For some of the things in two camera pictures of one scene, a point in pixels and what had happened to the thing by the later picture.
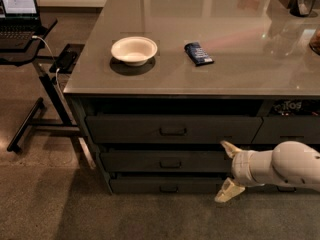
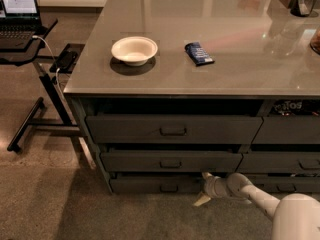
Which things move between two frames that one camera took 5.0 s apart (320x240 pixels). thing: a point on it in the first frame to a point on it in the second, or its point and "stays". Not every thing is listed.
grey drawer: x=167 y=183 stays
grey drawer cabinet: x=170 y=74 stays
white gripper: x=240 y=168 to x=212 y=186
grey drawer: x=170 y=129 stays
